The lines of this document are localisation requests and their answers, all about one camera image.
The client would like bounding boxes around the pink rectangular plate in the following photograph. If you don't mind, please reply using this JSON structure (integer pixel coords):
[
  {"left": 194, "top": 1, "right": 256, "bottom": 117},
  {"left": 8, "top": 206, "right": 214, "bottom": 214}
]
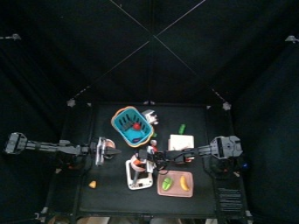
[{"left": 156, "top": 170, "right": 195, "bottom": 199}]

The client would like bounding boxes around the peach round toy bowl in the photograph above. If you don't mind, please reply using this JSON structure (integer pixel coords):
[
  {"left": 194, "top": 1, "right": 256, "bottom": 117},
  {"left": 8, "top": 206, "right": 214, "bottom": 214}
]
[{"left": 104, "top": 137, "right": 118, "bottom": 151}]

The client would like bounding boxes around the red white toy bottle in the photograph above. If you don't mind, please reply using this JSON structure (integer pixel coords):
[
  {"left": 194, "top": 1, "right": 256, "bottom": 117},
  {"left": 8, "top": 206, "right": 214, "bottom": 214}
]
[{"left": 150, "top": 139, "right": 159, "bottom": 154}]

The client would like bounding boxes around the white square box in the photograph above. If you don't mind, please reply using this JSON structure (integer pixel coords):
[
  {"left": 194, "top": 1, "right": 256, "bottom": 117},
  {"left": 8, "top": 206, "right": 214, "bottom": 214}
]
[{"left": 167, "top": 134, "right": 195, "bottom": 152}]

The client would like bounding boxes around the white rectangular tray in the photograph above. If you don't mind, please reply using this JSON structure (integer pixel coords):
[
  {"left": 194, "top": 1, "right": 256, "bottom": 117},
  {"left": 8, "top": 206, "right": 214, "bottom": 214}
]
[{"left": 126, "top": 158, "right": 155, "bottom": 191}]

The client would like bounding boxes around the green toy vegetable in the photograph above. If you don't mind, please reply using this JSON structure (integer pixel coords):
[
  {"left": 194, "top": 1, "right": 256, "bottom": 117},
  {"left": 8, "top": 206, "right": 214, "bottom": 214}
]
[{"left": 162, "top": 177, "right": 174, "bottom": 192}]

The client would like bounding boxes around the teal basket with orange rim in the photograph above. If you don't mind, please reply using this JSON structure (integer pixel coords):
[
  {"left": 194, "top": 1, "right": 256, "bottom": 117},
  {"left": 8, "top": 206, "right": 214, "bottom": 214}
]
[{"left": 111, "top": 106, "right": 155, "bottom": 148}]

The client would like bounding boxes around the yellow toy banana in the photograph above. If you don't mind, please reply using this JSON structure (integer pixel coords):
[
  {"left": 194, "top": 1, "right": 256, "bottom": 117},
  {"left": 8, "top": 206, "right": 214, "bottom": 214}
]
[{"left": 179, "top": 175, "right": 192, "bottom": 193}]

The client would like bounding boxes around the white grey toy figure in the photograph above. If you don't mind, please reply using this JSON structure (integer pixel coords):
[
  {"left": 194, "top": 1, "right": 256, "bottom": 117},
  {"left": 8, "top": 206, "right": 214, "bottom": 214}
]
[{"left": 142, "top": 108, "right": 160, "bottom": 126}]

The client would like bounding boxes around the orange white toy ring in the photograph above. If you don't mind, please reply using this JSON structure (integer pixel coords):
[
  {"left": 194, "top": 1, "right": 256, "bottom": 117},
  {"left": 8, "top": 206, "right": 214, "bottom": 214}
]
[{"left": 130, "top": 154, "right": 147, "bottom": 173}]

